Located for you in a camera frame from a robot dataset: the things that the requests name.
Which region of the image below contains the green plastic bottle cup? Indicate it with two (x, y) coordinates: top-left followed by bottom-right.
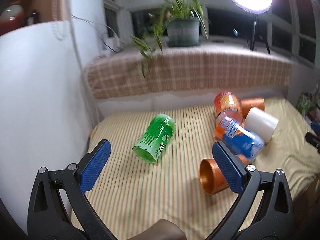
(132, 113), (176, 164)

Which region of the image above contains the near orange cup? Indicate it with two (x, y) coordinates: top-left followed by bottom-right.
(199, 159), (229, 195)

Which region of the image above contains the orange cup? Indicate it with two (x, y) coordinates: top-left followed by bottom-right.
(199, 159), (229, 195)
(240, 97), (265, 117)

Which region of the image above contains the white paper cup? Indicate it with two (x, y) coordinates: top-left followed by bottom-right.
(244, 107), (279, 144)

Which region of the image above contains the far orange cup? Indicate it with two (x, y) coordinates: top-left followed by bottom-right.
(240, 97), (265, 117)

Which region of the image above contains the striped yellow bed cover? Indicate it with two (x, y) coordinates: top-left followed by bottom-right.
(86, 98), (319, 239)

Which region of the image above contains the green white tissue box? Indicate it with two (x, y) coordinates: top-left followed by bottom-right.
(296, 93), (312, 117)

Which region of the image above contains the plaid brown blanket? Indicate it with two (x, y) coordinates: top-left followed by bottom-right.
(87, 44), (292, 100)

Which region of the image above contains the black tripod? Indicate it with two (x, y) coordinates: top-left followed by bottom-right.
(249, 14), (271, 54)

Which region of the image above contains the red ceramic vase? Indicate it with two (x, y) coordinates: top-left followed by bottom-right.
(0, 4), (24, 35)

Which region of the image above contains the potted spider plant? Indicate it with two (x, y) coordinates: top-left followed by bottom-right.
(131, 0), (208, 77)

